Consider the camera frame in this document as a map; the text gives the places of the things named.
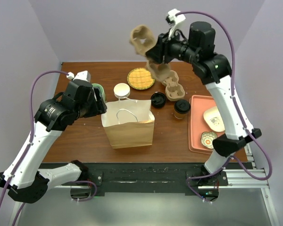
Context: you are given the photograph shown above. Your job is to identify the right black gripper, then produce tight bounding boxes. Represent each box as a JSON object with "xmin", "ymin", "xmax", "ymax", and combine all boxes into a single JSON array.
[{"xmin": 146, "ymin": 26, "xmax": 200, "ymax": 65}]

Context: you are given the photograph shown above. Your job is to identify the single cardboard cup carrier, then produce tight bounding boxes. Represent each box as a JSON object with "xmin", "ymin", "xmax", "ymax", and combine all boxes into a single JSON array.
[{"xmin": 129, "ymin": 24, "xmax": 171, "ymax": 82}]

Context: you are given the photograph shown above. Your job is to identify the brown paper bag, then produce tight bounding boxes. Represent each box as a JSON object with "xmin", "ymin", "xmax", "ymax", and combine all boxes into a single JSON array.
[{"xmin": 101, "ymin": 99, "xmax": 155, "ymax": 149}]

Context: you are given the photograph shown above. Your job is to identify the black coffee cup lid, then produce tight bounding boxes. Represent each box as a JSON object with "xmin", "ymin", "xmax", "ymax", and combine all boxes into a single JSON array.
[{"xmin": 174, "ymin": 99, "xmax": 191, "ymax": 114}]

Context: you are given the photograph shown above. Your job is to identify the brown paper coffee cup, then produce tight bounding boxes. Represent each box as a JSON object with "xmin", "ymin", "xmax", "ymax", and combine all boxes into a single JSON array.
[{"xmin": 174, "ymin": 109, "xmax": 188, "ymax": 120}]

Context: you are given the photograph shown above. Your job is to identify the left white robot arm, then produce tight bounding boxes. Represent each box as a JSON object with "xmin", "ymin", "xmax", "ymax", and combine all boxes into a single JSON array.
[{"xmin": 0, "ymin": 79, "xmax": 107, "ymax": 203}]

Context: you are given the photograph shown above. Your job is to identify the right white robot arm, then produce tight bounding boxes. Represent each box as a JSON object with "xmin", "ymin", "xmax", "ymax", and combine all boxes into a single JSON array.
[{"xmin": 145, "ymin": 21, "xmax": 262, "ymax": 185}]

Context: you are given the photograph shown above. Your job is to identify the green straw holder cup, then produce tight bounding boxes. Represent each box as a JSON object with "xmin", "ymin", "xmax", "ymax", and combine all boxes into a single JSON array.
[{"xmin": 92, "ymin": 83, "xmax": 107, "ymax": 103}]

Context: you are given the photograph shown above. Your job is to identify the yellow woven coaster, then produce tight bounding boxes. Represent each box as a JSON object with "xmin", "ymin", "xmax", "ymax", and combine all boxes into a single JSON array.
[{"xmin": 127, "ymin": 68, "xmax": 155, "ymax": 90}]

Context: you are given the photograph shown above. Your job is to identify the stack of paper cups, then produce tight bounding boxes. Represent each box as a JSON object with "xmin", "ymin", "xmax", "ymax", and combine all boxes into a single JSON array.
[{"xmin": 113, "ymin": 83, "xmax": 130, "ymax": 100}]

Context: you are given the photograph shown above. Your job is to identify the stack of black lids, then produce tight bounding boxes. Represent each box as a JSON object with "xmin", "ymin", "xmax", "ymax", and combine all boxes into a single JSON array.
[{"xmin": 151, "ymin": 92, "xmax": 166, "ymax": 109}]

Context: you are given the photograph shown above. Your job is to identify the pink plastic tray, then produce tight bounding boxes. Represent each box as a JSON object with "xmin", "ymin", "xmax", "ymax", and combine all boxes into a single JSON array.
[{"xmin": 189, "ymin": 95, "xmax": 224, "ymax": 155}]

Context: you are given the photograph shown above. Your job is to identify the white square bowl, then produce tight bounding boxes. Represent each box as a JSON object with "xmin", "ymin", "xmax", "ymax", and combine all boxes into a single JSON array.
[{"xmin": 203, "ymin": 106, "xmax": 225, "ymax": 132}]

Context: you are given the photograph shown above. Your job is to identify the floral patterned small dish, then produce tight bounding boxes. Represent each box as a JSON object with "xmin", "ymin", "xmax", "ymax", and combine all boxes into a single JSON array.
[{"xmin": 200, "ymin": 131, "xmax": 217, "ymax": 149}]

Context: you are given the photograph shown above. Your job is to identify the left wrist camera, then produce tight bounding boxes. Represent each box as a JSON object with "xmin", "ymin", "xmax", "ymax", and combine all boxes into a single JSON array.
[{"xmin": 66, "ymin": 71, "xmax": 91, "ymax": 82}]

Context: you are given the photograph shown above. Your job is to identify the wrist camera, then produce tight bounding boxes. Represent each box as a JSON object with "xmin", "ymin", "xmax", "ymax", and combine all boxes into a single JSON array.
[
  {"xmin": 166, "ymin": 8, "xmax": 186, "ymax": 40},
  {"xmin": 66, "ymin": 71, "xmax": 91, "ymax": 82}
]

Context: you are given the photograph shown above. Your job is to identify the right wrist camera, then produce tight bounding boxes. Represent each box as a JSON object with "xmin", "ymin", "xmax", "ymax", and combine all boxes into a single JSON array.
[{"xmin": 166, "ymin": 8, "xmax": 186, "ymax": 40}]

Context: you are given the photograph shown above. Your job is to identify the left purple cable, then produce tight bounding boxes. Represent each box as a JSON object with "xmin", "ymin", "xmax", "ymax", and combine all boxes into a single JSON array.
[{"xmin": 0, "ymin": 70, "xmax": 99, "ymax": 226}]

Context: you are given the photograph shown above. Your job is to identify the purple cable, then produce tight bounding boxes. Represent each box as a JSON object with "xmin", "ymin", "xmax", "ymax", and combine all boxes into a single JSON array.
[
  {"xmin": 179, "ymin": 10, "xmax": 273, "ymax": 203},
  {"xmin": 0, "ymin": 70, "xmax": 99, "ymax": 226}
]

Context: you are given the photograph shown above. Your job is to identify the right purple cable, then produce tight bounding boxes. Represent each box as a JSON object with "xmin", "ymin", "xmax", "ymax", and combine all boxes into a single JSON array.
[{"xmin": 179, "ymin": 10, "xmax": 273, "ymax": 203}]

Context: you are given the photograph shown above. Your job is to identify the aluminium frame rail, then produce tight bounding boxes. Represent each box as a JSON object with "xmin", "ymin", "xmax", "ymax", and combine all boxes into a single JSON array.
[{"xmin": 8, "ymin": 168, "xmax": 280, "ymax": 226}]

